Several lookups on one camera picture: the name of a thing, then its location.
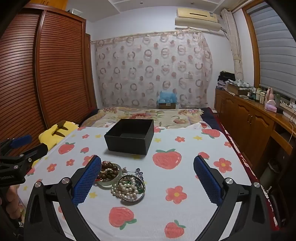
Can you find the cream lace curtain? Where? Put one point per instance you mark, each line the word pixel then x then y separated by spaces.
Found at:
pixel 235 51

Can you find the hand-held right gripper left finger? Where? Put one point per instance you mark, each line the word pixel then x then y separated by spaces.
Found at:
pixel 86 178

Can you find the black cardboard box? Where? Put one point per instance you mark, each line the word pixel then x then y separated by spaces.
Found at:
pixel 127 143

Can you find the grey patterned cloth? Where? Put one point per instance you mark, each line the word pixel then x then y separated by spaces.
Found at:
pixel 240 83

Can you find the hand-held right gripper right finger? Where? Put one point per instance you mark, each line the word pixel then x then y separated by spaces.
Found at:
pixel 205 178

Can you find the pale green jade bangle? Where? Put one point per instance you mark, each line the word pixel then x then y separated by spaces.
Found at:
pixel 107 184

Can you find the flat brown box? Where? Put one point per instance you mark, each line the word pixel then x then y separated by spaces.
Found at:
pixel 235 90

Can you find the pink case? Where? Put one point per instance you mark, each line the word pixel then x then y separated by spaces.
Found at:
pixel 271 107

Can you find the brown slatted wardrobe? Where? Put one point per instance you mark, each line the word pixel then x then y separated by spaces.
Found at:
pixel 60 69

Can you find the person's left hand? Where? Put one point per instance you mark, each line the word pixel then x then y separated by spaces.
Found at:
pixel 10 204

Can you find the circle pattern curtain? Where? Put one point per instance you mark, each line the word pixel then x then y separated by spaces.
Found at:
pixel 148 69

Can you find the row of small bottles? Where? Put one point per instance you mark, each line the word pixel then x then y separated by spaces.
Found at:
pixel 257 95

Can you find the yellow plush toy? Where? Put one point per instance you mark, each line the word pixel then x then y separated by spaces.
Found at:
pixel 62 132

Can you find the floral bed sheet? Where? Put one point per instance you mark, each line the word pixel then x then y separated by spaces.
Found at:
pixel 143 114

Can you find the small brown cardboard box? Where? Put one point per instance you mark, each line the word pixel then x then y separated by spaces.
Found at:
pixel 167 106

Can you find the strawberry print blanket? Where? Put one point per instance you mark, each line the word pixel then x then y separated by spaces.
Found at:
pixel 161 208

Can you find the wall air conditioner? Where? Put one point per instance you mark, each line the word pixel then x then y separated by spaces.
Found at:
pixel 196 22

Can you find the blue plastic bag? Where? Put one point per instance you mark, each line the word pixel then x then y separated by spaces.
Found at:
pixel 167 96

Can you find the stack of dark clothes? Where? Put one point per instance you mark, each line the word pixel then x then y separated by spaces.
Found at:
pixel 226 77

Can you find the long wooden cabinet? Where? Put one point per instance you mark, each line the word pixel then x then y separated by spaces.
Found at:
pixel 242 115

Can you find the silver metal bangle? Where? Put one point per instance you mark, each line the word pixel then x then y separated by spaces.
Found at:
pixel 143 188

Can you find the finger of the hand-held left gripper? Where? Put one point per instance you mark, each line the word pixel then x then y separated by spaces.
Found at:
pixel 22 140
pixel 30 151

